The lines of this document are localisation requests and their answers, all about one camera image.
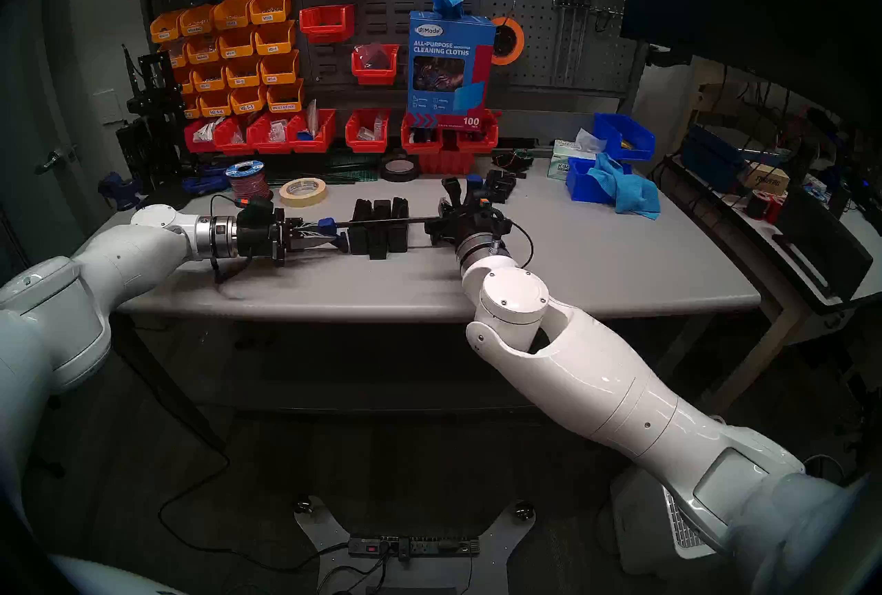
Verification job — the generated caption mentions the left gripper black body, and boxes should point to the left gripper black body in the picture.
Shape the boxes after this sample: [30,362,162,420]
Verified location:
[234,208,287,265]

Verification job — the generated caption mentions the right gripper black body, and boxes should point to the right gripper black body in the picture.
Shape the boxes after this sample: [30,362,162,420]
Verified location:
[424,199,514,251]

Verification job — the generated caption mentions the blue black bar clamp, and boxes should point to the blue black bar clamp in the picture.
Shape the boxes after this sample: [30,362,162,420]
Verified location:
[317,175,487,254]

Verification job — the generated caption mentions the small black printed parts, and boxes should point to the small black printed parts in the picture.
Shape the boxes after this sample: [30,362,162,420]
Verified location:
[484,168,517,203]

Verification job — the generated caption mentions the printed brown cardboard box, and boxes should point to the printed brown cardboard box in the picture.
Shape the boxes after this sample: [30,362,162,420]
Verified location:
[741,163,791,195]

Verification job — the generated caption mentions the cream masking tape roll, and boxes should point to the cream masking tape roll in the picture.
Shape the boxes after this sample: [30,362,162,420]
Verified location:
[278,177,328,208]

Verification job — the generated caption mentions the red nested bin stack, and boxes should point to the red nested bin stack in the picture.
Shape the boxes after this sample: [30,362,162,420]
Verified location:
[417,149,478,175]

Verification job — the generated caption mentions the blue hand tool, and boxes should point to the blue hand tool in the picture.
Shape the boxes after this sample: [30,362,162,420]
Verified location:
[181,163,235,196]

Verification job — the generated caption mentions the black tape roll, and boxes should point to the black tape roll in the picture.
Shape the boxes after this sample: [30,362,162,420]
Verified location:
[380,156,421,183]

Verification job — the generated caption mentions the green cutting mat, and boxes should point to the green cutting mat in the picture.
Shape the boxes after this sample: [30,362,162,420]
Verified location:
[265,149,383,182]

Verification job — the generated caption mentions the red plastic storage bin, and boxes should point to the red plastic storage bin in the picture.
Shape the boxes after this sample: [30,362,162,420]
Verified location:
[212,117,254,155]
[345,109,391,153]
[299,4,356,43]
[246,113,294,155]
[401,115,445,155]
[286,109,337,153]
[351,44,400,86]
[455,110,500,153]
[183,120,218,153]

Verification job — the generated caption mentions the green white tissue box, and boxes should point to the green white tissue box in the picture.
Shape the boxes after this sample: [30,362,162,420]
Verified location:
[548,129,608,181]

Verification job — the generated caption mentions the blue plastic storage bin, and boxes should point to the blue plastic storage bin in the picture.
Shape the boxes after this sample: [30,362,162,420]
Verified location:
[565,157,631,202]
[594,113,656,162]

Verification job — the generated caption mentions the small blue bench vise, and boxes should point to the small blue bench vise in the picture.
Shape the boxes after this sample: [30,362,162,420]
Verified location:
[96,171,145,212]

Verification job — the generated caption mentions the blue cleaning cloths box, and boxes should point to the blue cleaning cloths box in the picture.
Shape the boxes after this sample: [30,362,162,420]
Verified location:
[405,10,497,129]

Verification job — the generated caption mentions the blue microfiber cloth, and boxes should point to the blue microfiber cloth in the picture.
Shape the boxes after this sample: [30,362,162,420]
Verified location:
[587,153,662,220]

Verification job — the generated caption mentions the grey pegboard back panel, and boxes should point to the grey pegboard back panel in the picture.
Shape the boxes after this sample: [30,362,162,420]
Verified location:
[134,0,648,112]

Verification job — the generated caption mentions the dark blue equipment box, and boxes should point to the dark blue equipment box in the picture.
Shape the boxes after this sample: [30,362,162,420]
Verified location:
[679,124,786,191]

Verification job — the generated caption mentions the grey door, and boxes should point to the grey door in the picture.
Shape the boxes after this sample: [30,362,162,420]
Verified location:
[0,0,114,288]

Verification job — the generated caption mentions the black power strip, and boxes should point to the black power strip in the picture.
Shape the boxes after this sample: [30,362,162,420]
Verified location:
[348,534,481,558]

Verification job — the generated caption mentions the white side desk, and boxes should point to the white side desk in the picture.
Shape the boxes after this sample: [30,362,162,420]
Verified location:
[665,156,882,422]

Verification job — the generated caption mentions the white air purifier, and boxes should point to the white air purifier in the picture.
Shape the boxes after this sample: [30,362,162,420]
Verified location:
[610,463,717,574]

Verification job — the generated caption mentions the black flat equipment case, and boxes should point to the black flat equipment case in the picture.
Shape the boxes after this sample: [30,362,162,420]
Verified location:
[772,187,874,301]

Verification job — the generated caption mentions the white robot torso shell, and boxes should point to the white robot torso shell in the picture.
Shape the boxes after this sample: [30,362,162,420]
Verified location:
[52,556,187,595]

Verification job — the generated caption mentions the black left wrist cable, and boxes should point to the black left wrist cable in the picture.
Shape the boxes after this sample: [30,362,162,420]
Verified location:
[209,194,252,286]

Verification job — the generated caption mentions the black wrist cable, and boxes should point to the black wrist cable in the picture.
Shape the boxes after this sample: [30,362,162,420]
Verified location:
[209,194,252,286]
[500,218,535,269]

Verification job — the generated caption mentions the red wire spool blue label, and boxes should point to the red wire spool blue label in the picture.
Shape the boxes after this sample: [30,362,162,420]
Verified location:
[225,160,274,202]

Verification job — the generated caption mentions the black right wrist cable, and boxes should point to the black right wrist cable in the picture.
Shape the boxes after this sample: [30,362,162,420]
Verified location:
[500,218,535,269]

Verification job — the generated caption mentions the black wired electronics module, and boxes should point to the black wired electronics module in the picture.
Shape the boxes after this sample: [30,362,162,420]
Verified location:
[493,148,535,177]

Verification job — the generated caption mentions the orange wire reel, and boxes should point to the orange wire reel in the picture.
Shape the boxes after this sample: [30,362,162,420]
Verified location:
[489,15,526,66]

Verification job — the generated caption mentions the white wall switch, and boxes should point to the white wall switch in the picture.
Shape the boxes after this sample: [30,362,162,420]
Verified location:
[93,89,123,126]

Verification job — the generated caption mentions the silver door handle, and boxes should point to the silver door handle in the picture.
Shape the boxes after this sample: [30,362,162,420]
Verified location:
[34,144,80,176]

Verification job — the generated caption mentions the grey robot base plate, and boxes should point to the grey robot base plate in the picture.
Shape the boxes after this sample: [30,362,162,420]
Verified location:
[296,497,535,595]

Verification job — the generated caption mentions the black power cable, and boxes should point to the black power cable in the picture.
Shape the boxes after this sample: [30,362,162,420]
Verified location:
[157,394,352,574]

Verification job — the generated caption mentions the red black wire spool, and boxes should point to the red black wire spool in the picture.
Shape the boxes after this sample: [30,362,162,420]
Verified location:
[746,189,786,224]

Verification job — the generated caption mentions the black coiled floor cable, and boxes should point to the black coiled floor cable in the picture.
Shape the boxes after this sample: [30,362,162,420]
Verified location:
[799,454,852,484]

